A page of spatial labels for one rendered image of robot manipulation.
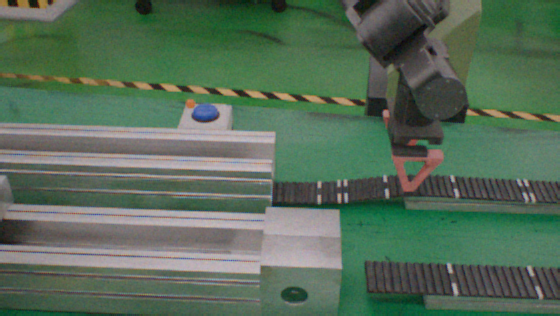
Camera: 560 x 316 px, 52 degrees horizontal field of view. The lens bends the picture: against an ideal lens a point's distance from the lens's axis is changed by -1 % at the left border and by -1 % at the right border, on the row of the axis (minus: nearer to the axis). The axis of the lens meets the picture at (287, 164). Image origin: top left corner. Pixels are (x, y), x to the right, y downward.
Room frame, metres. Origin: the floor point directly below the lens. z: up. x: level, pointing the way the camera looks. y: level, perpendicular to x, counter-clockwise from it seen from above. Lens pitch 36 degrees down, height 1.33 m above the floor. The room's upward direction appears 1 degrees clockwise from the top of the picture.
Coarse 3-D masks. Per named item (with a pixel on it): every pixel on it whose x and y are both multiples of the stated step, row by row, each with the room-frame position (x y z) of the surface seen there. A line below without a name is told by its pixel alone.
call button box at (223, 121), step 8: (184, 112) 0.83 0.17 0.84; (192, 112) 0.83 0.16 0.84; (224, 112) 0.83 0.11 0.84; (184, 120) 0.80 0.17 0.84; (192, 120) 0.80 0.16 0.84; (200, 120) 0.80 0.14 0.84; (208, 120) 0.80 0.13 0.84; (216, 120) 0.80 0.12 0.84; (224, 120) 0.80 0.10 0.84; (232, 120) 0.85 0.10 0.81; (184, 128) 0.78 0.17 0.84; (192, 128) 0.78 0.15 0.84; (200, 128) 0.78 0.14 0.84; (208, 128) 0.78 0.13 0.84; (216, 128) 0.78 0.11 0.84; (224, 128) 0.78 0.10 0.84; (232, 128) 0.84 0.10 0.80
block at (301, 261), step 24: (288, 216) 0.53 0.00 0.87; (312, 216) 0.53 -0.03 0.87; (336, 216) 0.53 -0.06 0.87; (264, 240) 0.48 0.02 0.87; (288, 240) 0.49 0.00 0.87; (312, 240) 0.49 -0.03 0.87; (336, 240) 0.49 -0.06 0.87; (264, 264) 0.45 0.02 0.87; (288, 264) 0.45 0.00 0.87; (312, 264) 0.45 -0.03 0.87; (336, 264) 0.45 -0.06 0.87; (264, 288) 0.45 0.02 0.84; (288, 288) 0.45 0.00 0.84; (312, 288) 0.44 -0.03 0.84; (336, 288) 0.44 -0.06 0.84; (264, 312) 0.45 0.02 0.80; (288, 312) 0.44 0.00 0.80; (312, 312) 0.44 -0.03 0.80; (336, 312) 0.44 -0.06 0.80
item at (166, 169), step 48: (0, 144) 0.72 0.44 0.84; (48, 144) 0.72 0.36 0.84; (96, 144) 0.72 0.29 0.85; (144, 144) 0.71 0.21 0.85; (192, 144) 0.71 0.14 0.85; (240, 144) 0.71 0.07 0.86; (48, 192) 0.65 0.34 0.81; (96, 192) 0.65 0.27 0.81; (144, 192) 0.65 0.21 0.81; (192, 192) 0.64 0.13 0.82; (240, 192) 0.64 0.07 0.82
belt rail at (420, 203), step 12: (408, 204) 0.66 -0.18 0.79; (420, 204) 0.66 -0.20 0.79; (432, 204) 0.66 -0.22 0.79; (444, 204) 0.66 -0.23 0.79; (456, 204) 0.66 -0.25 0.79; (468, 204) 0.66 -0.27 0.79; (480, 204) 0.66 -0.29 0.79; (492, 204) 0.66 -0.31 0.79; (504, 204) 0.66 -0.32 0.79; (516, 204) 0.66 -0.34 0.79; (528, 204) 0.66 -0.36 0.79; (540, 204) 0.66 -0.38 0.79; (552, 204) 0.65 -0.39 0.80
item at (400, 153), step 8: (392, 136) 0.64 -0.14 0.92; (392, 144) 0.64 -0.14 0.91; (400, 144) 0.64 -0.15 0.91; (392, 152) 0.62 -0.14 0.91; (400, 152) 0.62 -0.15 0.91; (408, 152) 0.62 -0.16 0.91; (416, 152) 0.62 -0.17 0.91; (424, 152) 0.62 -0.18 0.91; (432, 152) 0.63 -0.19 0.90; (440, 152) 0.63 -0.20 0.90; (400, 160) 0.62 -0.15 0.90; (408, 160) 0.62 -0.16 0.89; (416, 160) 0.63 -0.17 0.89; (424, 160) 0.62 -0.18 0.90; (432, 160) 0.62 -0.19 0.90; (440, 160) 0.62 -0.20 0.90; (400, 168) 0.63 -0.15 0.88; (424, 168) 0.63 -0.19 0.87; (432, 168) 0.62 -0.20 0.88; (400, 176) 0.63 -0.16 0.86; (416, 176) 0.64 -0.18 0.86; (424, 176) 0.63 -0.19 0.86; (408, 184) 0.64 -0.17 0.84; (416, 184) 0.64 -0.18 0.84
